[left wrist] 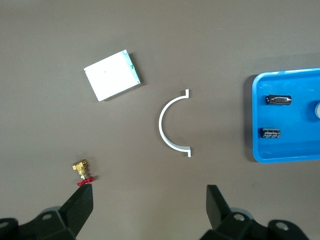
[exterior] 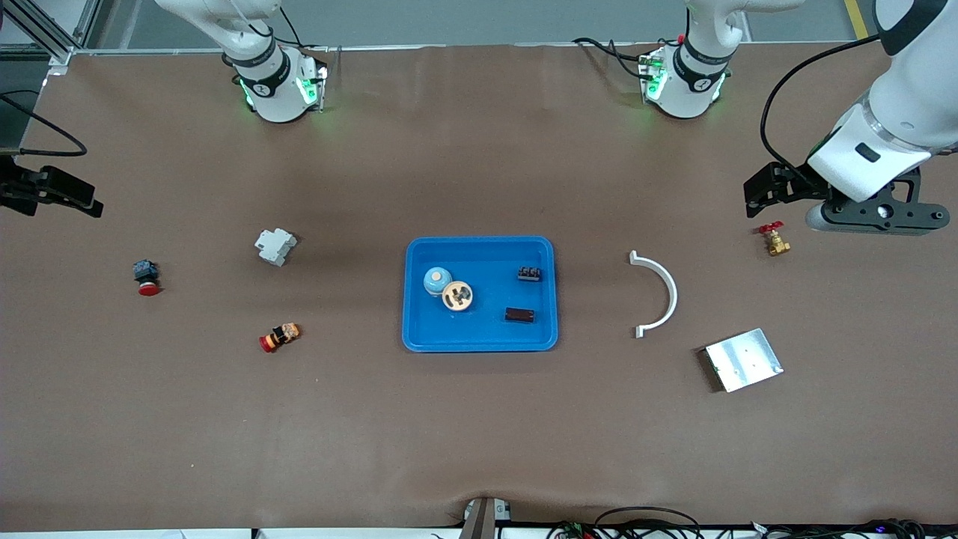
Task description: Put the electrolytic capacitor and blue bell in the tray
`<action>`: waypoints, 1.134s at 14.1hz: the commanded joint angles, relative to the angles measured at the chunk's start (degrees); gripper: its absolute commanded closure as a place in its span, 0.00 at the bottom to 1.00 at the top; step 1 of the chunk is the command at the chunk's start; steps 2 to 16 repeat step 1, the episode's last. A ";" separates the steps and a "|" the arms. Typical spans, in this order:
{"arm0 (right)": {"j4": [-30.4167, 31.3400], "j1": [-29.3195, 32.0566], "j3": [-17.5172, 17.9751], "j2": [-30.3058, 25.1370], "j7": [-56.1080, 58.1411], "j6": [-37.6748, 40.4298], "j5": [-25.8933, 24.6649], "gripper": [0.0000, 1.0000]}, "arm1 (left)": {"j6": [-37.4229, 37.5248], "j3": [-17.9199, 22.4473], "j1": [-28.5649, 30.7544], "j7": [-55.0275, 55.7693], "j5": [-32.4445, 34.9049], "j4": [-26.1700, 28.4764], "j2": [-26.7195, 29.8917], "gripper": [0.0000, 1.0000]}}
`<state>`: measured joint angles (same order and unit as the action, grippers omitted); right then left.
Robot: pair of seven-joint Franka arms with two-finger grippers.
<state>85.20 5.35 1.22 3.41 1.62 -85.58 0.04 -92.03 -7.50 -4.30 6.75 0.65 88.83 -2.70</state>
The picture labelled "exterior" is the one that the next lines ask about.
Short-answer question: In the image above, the black cable bundle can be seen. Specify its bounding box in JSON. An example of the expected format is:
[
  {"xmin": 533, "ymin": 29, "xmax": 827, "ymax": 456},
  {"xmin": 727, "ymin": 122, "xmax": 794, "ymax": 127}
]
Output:
[{"xmin": 752, "ymin": 518, "xmax": 929, "ymax": 539}]

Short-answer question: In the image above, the white curved bracket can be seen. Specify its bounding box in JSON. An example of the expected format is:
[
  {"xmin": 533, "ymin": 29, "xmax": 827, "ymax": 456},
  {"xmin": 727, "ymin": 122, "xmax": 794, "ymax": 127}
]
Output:
[{"xmin": 629, "ymin": 250, "xmax": 679, "ymax": 339}]

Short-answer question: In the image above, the red yellow push button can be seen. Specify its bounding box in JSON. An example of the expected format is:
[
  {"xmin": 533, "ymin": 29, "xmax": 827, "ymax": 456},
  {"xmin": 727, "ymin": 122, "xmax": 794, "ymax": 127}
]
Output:
[{"xmin": 259, "ymin": 322, "xmax": 302, "ymax": 354}]

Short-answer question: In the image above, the brown table cover mat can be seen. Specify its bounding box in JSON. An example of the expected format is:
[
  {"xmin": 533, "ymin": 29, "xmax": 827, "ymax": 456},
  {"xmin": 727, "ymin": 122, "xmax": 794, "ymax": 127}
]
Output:
[{"xmin": 0, "ymin": 41, "xmax": 958, "ymax": 534}]

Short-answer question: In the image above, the silver metal plate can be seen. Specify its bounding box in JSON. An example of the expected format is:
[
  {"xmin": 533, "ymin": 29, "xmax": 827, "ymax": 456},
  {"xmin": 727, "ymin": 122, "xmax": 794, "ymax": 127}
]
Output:
[{"xmin": 704, "ymin": 327, "xmax": 784, "ymax": 394}]

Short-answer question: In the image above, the red emergency stop button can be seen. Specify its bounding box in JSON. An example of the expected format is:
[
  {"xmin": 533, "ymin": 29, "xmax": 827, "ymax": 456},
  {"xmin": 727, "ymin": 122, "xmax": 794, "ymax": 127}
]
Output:
[{"xmin": 132, "ymin": 259, "xmax": 161, "ymax": 297}]

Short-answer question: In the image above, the blue plastic tray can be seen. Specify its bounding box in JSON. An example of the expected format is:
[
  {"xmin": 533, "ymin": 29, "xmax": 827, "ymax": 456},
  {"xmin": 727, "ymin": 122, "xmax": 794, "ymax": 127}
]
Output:
[{"xmin": 402, "ymin": 236, "xmax": 559, "ymax": 353}]

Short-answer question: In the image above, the black cable at arm base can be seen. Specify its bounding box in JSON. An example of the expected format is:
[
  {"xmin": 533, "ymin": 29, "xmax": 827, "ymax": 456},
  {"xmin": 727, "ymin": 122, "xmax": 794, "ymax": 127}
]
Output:
[
  {"xmin": 278, "ymin": 6, "xmax": 330, "ymax": 53},
  {"xmin": 573, "ymin": 37, "xmax": 646, "ymax": 79}
]

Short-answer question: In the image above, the brass valve red handle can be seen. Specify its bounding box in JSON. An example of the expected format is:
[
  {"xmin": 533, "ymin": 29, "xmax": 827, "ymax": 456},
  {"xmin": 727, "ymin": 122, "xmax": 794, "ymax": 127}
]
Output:
[{"xmin": 757, "ymin": 221, "xmax": 792, "ymax": 258}]

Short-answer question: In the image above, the aluminium frame profile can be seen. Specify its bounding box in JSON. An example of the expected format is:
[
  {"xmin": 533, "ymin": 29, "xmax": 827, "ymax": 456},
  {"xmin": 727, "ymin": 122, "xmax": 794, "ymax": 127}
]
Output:
[{"xmin": 0, "ymin": 0, "xmax": 102, "ymax": 67}]

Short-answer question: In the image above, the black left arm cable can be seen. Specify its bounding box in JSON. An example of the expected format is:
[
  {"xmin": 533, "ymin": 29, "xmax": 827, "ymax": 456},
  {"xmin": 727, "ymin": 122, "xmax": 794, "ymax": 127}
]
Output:
[{"xmin": 760, "ymin": 34, "xmax": 884, "ymax": 188}]

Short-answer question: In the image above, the white circuit breaker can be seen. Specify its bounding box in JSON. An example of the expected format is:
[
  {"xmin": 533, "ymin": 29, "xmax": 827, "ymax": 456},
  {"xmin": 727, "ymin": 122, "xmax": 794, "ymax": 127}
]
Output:
[{"xmin": 254, "ymin": 228, "xmax": 299, "ymax": 268}]

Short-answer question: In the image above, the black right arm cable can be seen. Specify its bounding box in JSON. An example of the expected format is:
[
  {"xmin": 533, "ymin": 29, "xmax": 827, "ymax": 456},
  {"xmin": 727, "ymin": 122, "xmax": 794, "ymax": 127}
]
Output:
[{"xmin": 0, "ymin": 91, "xmax": 89, "ymax": 158}]

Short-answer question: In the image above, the black looped cable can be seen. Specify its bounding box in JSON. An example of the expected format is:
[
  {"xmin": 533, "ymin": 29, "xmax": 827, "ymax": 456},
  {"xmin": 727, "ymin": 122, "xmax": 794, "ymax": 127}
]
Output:
[{"xmin": 595, "ymin": 507, "xmax": 704, "ymax": 539}]

